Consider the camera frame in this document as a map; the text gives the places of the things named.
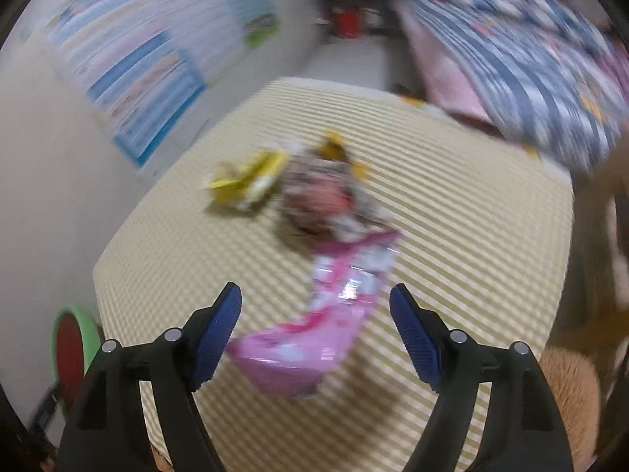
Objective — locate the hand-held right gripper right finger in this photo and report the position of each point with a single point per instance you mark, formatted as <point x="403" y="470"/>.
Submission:
<point x="415" y="339"/>

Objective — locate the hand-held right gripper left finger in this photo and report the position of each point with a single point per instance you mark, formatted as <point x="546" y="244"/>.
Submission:
<point x="218" y="339"/>

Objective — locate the long pink snack bag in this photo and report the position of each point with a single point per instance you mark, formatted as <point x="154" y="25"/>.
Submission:
<point x="304" y="349"/>

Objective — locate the red bin with green rim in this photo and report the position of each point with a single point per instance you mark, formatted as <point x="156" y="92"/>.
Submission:
<point x="69" y="354"/>

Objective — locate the yellow checked table mat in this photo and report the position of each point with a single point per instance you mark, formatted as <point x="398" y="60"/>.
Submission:
<point x="467" y="255"/>

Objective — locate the brown fuzzy cushion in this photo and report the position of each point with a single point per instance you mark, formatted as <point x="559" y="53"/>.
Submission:
<point x="570" y="388"/>

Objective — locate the yellow snack wrapper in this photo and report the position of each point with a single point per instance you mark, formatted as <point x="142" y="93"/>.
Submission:
<point x="245" y="177"/>

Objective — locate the crumpled brown snack wrapper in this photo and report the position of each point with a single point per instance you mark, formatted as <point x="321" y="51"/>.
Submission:
<point x="319" y="196"/>

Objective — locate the small yellow wrapper scrap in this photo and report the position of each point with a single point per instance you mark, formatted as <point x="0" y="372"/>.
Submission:
<point x="531" y="151"/>

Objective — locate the blue printed blanket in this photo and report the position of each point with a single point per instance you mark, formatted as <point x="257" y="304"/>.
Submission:
<point x="516" y="59"/>

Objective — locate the red bucket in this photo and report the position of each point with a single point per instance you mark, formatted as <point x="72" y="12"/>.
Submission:
<point x="348" y="22"/>

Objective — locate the blue striped wall poster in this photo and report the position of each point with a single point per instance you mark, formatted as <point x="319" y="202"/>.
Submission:
<point x="137" y="59"/>

